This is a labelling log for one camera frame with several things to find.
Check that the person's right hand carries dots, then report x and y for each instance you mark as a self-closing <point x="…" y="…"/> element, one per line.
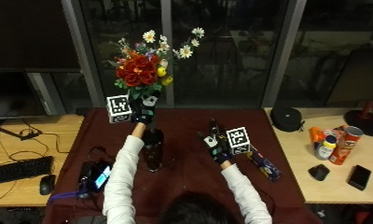
<point x="216" y="148"/>

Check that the person's left hand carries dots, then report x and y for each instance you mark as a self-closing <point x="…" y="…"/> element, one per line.
<point x="143" y="109"/>

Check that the artificial flower bouquet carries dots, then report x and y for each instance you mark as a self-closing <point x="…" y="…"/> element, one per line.
<point x="145" y="67"/>

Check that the right glove white marker cube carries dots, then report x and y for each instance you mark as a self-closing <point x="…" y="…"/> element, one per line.
<point x="238" y="140"/>

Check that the glove white marker cube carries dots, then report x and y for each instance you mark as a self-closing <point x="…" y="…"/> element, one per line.
<point x="238" y="140"/>
<point x="119" y="109"/>

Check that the left glove white marker cube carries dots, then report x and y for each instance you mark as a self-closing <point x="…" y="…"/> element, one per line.
<point x="119" y="109"/>

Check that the dark glass vase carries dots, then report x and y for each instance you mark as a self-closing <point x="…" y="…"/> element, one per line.
<point x="153" y="149"/>

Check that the maroon tablecloth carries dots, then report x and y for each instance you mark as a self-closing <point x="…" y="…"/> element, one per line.
<point x="187" y="174"/>

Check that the patterned folded umbrella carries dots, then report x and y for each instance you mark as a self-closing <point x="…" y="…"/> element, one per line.
<point x="265" y="165"/>

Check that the black round zip case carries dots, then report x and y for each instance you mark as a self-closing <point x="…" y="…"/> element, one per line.
<point x="286" y="118"/>

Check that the orange snack packet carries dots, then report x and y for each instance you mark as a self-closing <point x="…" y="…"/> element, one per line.
<point x="316" y="135"/>

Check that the thin grey window mullion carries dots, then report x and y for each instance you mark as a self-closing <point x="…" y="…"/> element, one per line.
<point x="167" y="18"/>

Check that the white bottle with yellow cap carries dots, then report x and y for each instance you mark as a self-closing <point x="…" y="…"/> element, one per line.
<point x="325" y="148"/>

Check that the black device with lit screen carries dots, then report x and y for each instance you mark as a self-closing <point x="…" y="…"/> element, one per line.
<point x="96" y="177"/>

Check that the black angular mouse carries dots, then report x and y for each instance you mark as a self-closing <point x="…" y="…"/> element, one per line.
<point x="318" y="172"/>

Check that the black computer monitor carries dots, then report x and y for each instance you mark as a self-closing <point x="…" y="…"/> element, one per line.
<point x="16" y="93"/>

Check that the orange chip can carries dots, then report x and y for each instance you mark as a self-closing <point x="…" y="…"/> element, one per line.
<point x="345" y="146"/>

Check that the black computer mouse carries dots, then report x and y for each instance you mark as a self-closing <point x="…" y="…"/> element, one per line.
<point x="47" y="184"/>

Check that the black smartphone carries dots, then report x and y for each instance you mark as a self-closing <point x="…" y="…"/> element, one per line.
<point x="358" y="177"/>

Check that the black keyboard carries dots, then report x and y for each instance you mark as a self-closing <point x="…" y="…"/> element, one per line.
<point x="19" y="170"/>

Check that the grey window frame post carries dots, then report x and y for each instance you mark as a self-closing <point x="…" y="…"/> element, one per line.
<point x="284" y="53"/>
<point x="81" y="53"/>

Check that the black round base red post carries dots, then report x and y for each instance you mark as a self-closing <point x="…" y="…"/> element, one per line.
<point x="366" y="119"/>

